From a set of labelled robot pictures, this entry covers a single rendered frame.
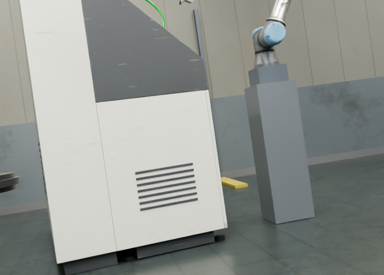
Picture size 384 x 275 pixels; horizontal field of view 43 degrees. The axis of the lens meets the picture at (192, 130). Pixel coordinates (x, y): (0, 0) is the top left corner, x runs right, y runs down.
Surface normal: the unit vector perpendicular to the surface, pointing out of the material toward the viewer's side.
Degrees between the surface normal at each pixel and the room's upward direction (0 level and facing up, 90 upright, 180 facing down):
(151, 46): 90
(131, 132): 90
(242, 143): 90
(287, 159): 90
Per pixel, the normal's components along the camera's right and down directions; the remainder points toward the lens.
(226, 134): 0.18, -0.02
